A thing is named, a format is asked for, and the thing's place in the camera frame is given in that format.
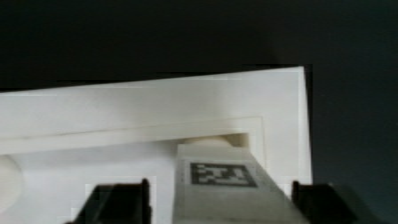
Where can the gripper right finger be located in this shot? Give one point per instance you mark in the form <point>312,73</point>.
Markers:
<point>330,205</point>

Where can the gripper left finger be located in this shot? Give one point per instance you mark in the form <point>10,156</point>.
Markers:
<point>117,205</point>

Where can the white leg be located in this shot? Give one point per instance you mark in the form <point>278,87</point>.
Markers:
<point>227,193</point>

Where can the white square tabletop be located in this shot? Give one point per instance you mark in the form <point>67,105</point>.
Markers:
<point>94,135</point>

